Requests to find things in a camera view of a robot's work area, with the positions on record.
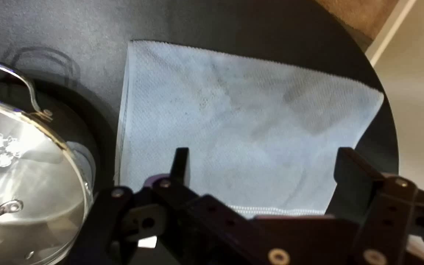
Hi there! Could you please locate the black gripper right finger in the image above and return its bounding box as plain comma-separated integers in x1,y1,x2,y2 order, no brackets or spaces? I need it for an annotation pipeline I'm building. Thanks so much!
326,146,424,265

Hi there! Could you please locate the glass lid with steel rim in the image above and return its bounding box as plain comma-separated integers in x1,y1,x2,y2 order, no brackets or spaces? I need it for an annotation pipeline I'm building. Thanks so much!
0,95,96,265

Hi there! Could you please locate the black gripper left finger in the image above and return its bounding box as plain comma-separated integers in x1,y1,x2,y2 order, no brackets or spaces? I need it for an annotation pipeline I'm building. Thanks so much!
70,146,254,265

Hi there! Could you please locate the stainless steel pot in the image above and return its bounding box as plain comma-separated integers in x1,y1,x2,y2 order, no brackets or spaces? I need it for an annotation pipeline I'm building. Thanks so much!
0,58,101,265

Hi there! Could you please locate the light blue towel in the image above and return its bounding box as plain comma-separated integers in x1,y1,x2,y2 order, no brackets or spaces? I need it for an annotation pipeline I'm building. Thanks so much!
114,40,386,219

